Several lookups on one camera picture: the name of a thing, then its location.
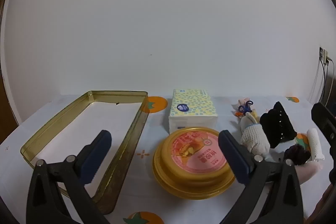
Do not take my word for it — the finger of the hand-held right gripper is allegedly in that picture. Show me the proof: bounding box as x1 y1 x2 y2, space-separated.
311 102 336 141

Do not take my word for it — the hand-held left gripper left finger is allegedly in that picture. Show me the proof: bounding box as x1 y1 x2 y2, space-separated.
26 130 112 224

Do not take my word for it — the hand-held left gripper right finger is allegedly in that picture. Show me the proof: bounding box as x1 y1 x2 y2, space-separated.
218 130 305 224

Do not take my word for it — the gold rectangular tin box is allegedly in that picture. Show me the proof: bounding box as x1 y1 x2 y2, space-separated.
20 91 149 215

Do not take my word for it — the white knitted bunny sock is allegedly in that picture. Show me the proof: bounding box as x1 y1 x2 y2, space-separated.
240 112 270 156

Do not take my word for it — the dark purple scrunchie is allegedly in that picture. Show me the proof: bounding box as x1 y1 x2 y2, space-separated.
284 144 311 166

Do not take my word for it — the black beaded scrunchie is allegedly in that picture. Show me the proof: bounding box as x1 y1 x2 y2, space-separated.
259 101 298 149

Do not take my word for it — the blue orange knotted cord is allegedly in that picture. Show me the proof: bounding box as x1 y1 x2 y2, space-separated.
238 100 254 117

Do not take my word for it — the pale pink soft pouch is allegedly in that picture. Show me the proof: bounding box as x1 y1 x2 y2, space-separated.
294 161 323 185

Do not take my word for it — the round gold tin pink label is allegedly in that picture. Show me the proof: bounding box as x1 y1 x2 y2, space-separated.
153 127 236 199

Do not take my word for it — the white persimmon print tablecloth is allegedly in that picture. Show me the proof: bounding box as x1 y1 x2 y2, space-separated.
0 94 336 224

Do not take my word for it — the yellow dotted tissue pack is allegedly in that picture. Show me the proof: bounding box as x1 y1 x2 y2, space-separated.
169 89 219 135

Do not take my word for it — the black cable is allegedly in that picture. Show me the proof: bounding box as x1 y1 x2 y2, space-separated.
321 57 334 106

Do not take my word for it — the white cable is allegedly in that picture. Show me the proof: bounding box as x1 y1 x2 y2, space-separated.
308 61 321 102

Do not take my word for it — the white wall socket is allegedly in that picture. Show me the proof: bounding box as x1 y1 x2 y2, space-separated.
319 47 330 65

